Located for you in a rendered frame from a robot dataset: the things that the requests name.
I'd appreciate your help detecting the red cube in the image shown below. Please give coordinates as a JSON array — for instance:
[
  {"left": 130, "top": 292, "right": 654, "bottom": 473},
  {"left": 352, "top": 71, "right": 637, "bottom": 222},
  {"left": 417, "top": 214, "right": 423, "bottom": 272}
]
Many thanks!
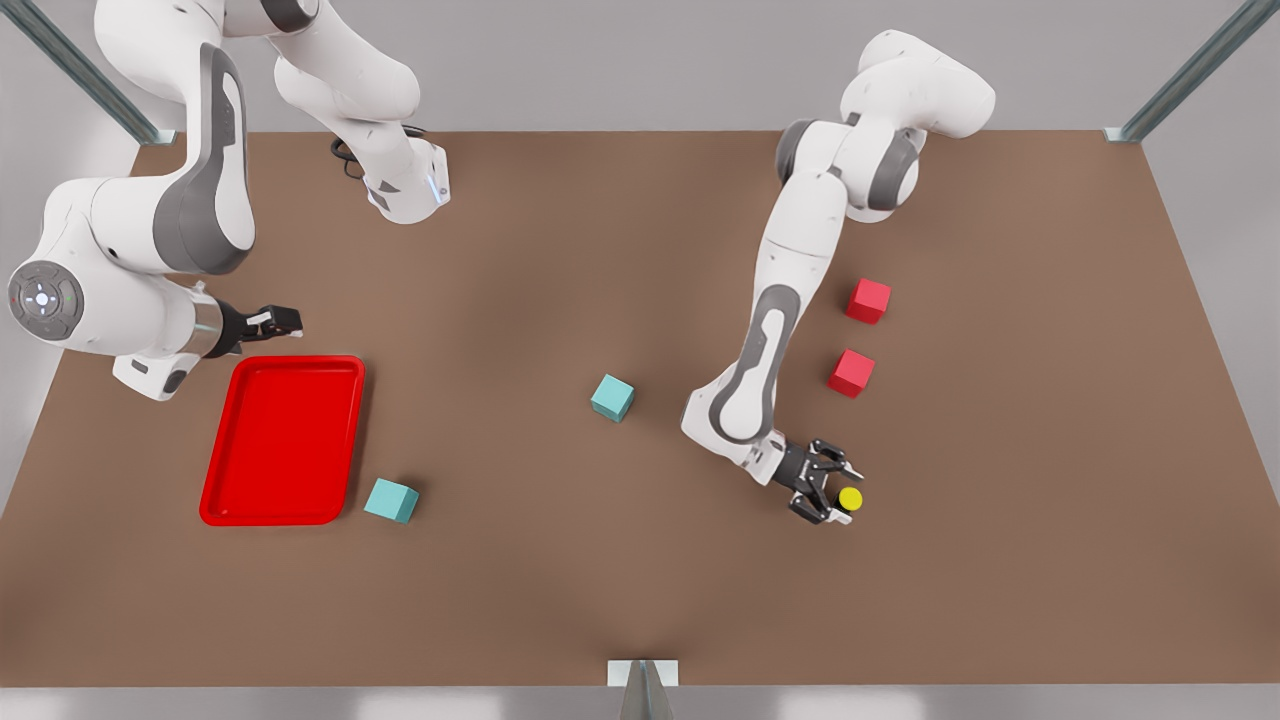
[
  {"left": 827, "top": 347, "right": 878, "bottom": 400},
  {"left": 844, "top": 277, "right": 894, "bottom": 326}
]

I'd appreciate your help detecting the teal cube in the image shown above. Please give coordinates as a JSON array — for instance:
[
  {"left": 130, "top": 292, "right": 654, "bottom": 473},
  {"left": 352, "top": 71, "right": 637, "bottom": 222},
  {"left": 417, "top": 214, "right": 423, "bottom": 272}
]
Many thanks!
[
  {"left": 589, "top": 373, "right": 637, "bottom": 424},
  {"left": 362, "top": 476, "right": 422, "bottom": 526}
]

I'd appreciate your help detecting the red rectangular tray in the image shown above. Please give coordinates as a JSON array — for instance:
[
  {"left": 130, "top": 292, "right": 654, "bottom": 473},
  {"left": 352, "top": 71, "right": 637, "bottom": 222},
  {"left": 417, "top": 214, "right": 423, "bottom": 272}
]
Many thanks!
[{"left": 198, "top": 354, "right": 368, "bottom": 528}]

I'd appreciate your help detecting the black cable loop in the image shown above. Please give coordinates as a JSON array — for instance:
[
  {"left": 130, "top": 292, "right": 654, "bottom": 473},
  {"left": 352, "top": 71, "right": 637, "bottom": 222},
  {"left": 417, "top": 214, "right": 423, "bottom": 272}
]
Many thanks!
[{"left": 329, "top": 124, "right": 431, "bottom": 183}]

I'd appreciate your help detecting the silver frame post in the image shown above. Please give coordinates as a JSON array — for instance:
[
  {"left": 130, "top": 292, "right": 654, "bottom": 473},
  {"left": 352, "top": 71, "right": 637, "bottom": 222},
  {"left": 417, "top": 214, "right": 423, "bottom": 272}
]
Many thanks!
[
  {"left": 606, "top": 659, "right": 680, "bottom": 720},
  {"left": 1102, "top": 0, "right": 1280, "bottom": 144},
  {"left": 0, "top": 0, "right": 177, "bottom": 147}
]

